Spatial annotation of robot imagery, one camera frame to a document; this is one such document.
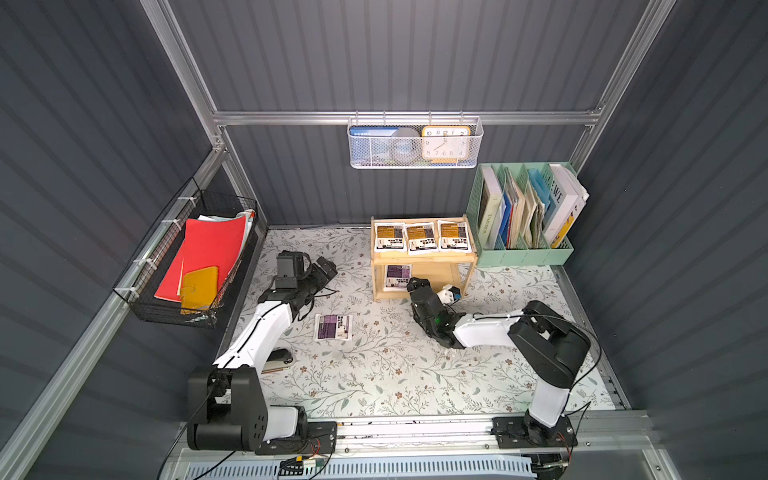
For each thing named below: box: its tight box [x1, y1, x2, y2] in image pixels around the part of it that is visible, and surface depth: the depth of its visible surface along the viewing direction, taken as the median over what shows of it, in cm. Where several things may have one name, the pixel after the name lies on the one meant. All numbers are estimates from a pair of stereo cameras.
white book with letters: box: [544, 164, 589, 249], surface depth 101 cm
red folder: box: [154, 216, 247, 303], surface depth 74 cm
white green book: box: [477, 165, 506, 249], surface depth 102 cm
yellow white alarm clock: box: [422, 125, 471, 163], surface depth 90 cm
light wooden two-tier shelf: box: [370, 215, 479, 301], surface depth 90 cm
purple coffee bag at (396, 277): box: [383, 264, 412, 292], surface depth 104 cm
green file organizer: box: [466, 162, 576, 267], surface depth 104 cm
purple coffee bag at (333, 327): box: [314, 314, 353, 341], surface depth 93 cm
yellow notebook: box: [180, 266, 219, 315], surface depth 70 cm
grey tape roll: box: [390, 127, 422, 164], surface depth 89 cm
